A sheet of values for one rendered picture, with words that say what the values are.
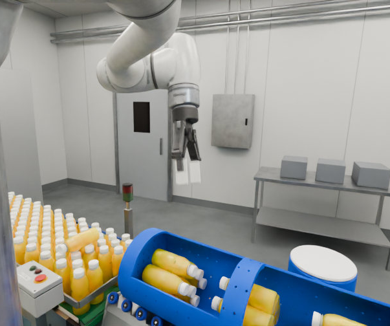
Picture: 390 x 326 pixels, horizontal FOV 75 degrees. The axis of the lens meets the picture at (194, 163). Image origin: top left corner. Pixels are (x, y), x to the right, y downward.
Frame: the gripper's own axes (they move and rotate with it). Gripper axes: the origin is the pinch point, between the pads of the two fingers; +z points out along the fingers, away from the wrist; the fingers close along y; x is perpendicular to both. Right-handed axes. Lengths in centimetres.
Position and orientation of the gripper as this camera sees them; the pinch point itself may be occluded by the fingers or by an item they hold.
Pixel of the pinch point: (189, 180)
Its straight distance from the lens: 71.4
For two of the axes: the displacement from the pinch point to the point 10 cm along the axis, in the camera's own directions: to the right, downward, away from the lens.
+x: 9.7, -0.8, -2.5
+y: -2.5, -0.5, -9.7
